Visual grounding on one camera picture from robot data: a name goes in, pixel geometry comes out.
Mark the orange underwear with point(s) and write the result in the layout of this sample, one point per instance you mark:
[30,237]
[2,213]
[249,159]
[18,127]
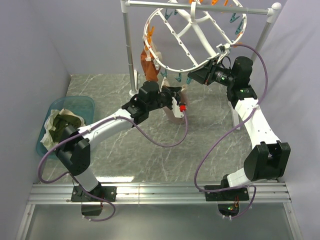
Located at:
[150,66]

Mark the white rack foot left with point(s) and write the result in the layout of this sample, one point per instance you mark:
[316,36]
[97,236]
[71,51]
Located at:
[133,75]

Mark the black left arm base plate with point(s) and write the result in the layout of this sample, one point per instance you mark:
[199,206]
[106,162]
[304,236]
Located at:
[100,192]

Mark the white rack foot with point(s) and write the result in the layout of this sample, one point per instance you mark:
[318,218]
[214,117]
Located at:
[234,115]
[133,75]

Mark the pile of clothes in basket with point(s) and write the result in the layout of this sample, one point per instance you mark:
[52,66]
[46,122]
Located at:
[55,124]

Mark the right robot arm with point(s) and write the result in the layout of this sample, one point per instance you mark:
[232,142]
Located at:
[269,155]

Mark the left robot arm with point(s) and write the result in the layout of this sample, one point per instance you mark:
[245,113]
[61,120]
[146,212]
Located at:
[76,144]

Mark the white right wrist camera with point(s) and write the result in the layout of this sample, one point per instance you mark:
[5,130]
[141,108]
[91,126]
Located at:
[224,51]

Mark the white oval clip hanger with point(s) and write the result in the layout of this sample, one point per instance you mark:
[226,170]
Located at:
[183,40]

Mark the silver clothes rack frame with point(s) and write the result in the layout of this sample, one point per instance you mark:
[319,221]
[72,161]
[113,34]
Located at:
[222,10]

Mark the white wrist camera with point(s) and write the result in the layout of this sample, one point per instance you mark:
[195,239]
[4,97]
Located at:
[178,108]
[224,51]

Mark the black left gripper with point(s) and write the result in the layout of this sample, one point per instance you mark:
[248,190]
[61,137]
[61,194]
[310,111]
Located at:
[171,92]

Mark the teal plastic basket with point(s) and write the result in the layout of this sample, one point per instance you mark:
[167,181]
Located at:
[76,111]

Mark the aluminium rail front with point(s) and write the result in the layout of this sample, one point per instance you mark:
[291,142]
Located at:
[130,193]

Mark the white rack foot right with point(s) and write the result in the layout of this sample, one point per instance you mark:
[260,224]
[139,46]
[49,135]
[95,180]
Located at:
[234,115]

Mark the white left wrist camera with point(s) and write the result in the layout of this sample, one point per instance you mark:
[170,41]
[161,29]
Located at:
[178,108]

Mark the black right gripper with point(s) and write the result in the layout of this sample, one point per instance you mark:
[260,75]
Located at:
[205,75]

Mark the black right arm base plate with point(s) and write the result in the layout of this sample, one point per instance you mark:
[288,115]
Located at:
[240,194]

